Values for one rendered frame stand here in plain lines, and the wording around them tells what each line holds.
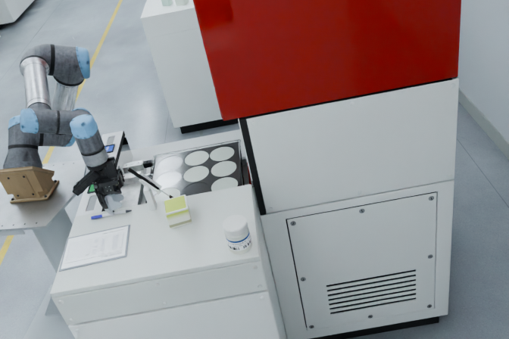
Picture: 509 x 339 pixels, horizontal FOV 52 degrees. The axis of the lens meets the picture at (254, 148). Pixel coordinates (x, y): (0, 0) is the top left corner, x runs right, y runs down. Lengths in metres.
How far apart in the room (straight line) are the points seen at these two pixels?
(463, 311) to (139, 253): 1.54
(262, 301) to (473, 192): 1.84
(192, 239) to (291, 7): 0.75
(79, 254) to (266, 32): 0.89
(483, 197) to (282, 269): 1.49
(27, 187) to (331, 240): 1.25
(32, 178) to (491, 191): 2.39
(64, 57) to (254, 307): 1.11
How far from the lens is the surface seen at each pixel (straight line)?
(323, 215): 1.90
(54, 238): 2.47
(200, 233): 1.64
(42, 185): 2.32
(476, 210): 3.09
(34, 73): 1.92
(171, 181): 2.01
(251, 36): 1.52
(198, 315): 1.69
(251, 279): 1.58
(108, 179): 1.73
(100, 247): 1.73
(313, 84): 1.61
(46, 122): 1.72
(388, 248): 2.09
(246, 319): 1.72
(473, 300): 2.66
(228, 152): 2.08
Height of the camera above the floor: 2.03
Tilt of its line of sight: 33 degrees down
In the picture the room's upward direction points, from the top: 12 degrees counter-clockwise
